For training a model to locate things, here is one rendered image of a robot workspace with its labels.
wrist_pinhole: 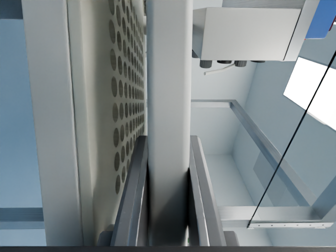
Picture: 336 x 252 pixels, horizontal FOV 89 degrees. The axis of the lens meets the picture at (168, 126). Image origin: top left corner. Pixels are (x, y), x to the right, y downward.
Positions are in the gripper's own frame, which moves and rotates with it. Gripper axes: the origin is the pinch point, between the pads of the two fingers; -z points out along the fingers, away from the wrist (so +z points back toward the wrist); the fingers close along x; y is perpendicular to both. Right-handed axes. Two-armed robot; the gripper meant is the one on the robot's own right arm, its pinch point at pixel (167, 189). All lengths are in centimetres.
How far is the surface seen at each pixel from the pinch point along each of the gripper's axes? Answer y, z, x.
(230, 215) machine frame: 65, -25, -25
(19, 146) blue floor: 75, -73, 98
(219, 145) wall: 345, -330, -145
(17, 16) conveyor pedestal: -1, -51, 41
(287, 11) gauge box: -3.3, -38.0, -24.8
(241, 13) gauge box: -3.1, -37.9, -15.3
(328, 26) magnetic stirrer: 0, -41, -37
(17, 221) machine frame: 64, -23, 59
